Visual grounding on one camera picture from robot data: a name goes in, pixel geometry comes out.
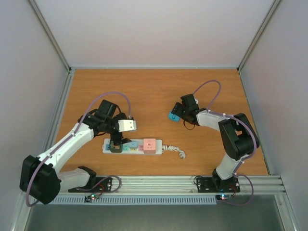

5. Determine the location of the blue round adapter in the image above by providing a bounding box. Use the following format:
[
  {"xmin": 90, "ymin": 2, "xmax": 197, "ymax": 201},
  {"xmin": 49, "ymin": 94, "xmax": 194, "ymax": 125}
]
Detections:
[{"xmin": 168, "ymin": 111, "xmax": 180, "ymax": 122}]

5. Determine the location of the dark green cube adapter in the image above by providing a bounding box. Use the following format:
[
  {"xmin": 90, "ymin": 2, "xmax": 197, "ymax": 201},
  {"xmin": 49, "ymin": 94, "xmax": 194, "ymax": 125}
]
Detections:
[{"xmin": 109, "ymin": 141, "xmax": 123, "ymax": 153}]

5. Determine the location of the white power strip cord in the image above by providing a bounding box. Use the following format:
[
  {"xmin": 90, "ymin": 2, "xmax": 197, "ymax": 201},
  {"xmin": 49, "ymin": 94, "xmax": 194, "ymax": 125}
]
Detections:
[{"xmin": 161, "ymin": 144, "xmax": 186, "ymax": 159}]

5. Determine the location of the pink cube adapter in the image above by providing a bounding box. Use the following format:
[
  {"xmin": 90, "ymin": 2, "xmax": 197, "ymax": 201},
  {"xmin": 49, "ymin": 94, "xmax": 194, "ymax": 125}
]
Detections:
[{"xmin": 143, "ymin": 139, "xmax": 156, "ymax": 154}]

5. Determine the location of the white power strip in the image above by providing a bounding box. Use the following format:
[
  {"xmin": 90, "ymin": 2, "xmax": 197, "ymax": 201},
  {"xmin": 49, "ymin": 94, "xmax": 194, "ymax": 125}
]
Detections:
[{"xmin": 102, "ymin": 139, "xmax": 163, "ymax": 155}]

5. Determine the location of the light blue small charger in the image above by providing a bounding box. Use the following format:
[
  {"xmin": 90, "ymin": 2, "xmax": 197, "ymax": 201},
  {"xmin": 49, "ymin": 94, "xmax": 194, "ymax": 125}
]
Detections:
[{"xmin": 128, "ymin": 141, "xmax": 138, "ymax": 150}]

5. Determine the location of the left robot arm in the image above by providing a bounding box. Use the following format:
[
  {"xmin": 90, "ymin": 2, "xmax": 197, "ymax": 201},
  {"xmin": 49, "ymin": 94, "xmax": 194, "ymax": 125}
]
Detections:
[{"xmin": 19, "ymin": 100, "xmax": 137, "ymax": 206}]

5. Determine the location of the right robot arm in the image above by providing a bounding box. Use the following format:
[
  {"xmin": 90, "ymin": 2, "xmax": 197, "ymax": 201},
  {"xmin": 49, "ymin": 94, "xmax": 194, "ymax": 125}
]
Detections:
[{"xmin": 170, "ymin": 94, "xmax": 260, "ymax": 193}]

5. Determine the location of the left controller board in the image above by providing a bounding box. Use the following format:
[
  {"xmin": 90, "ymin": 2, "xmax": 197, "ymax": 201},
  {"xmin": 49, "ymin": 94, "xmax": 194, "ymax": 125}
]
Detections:
[{"xmin": 84, "ymin": 194, "xmax": 100, "ymax": 203}]

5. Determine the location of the controller board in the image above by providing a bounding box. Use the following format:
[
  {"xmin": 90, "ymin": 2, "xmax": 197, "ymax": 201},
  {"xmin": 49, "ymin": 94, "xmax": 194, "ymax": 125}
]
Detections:
[
  {"xmin": 84, "ymin": 194, "xmax": 100, "ymax": 203},
  {"xmin": 216, "ymin": 193, "xmax": 233, "ymax": 201}
]

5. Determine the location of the right controller board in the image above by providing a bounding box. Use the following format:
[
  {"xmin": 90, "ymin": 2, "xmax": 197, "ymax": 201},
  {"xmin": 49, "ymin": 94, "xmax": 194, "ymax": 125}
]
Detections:
[{"xmin": 216, "ymin": 193, "xmax": 233, "ymax": 201}]

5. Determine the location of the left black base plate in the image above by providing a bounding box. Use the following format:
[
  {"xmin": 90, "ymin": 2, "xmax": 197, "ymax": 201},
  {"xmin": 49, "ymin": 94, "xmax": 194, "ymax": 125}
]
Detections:
[{"xmin": 68, "ymin": 177, "xmax": 113, "ymax": 193}]

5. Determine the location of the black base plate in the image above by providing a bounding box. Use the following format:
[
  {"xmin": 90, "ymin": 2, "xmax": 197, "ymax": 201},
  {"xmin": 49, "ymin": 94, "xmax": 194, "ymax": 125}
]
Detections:
[
  {"xmin": 193, "ymin": 176, "xmax": 241, "ymax": 193},
  {"xmin": 68, "ymin": 177, "xmax": 113, "ymax": 193}
]

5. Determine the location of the aluminium front rail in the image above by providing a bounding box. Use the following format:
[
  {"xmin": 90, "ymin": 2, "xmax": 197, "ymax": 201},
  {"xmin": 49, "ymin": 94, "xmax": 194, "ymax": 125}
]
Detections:
[{"xmin": 57, "ymin": 175, "xmax": 287, "ymax": 195}]

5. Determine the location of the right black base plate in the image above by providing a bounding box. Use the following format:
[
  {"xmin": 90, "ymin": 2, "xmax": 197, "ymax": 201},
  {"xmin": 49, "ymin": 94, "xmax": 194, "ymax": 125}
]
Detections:
[{"xmin": 193, "ymin": 176, "xmax": 241, "ymax": 193}]

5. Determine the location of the grey slotted cable duct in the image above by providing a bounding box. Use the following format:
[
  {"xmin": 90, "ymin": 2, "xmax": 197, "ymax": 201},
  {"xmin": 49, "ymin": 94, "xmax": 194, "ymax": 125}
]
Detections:
[{"xmin": 51, "ymin": 195, "xmax": 217, "ymax": 206}]

